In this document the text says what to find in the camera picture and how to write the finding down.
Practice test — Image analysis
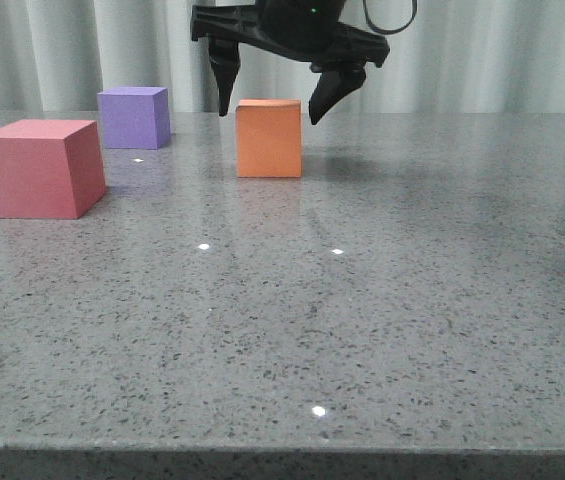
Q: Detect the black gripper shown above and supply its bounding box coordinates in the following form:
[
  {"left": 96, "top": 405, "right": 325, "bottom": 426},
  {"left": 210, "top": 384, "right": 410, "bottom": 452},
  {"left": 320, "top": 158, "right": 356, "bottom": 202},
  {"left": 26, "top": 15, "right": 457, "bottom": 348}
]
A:
[{"left": 191, "top": 1, "right": 389, "bottom": 125}]

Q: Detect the orange foam cube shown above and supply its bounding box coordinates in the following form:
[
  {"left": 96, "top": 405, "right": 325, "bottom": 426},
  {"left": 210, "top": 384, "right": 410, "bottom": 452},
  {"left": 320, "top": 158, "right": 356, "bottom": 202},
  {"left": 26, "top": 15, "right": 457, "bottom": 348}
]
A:
[{"left": 235, "top": 99, "right": 302, "bottom": 178}]

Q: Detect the purple foam cube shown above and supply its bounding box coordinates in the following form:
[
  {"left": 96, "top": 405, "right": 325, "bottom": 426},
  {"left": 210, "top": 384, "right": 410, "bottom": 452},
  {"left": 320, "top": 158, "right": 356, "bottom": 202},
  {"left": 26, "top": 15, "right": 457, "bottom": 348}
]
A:
[{"left": 97, "top": 86, "right": 171, "bottom": 149}]

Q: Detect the pale green curtain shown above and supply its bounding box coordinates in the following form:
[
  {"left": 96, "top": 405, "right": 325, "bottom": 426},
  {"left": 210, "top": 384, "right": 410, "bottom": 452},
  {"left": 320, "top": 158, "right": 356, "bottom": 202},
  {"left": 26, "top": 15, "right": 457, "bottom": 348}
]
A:
[{"left": 0, "top": 1, "right": 565, "bottom": 113}]

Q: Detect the red foam cube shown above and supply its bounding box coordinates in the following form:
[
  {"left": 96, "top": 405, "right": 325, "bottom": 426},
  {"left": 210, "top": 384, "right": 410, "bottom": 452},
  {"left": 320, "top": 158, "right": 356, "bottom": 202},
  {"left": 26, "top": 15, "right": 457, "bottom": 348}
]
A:
[{"left": 0, "top": 119, "right": 107, "bottom": 219}]

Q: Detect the black cable loop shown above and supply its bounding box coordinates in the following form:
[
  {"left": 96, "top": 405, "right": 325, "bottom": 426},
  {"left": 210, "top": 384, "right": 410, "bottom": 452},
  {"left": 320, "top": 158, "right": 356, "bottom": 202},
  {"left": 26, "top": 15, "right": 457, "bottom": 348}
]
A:
[{"left": 359, "top": 0, "right": 418, "bottom": 36}]

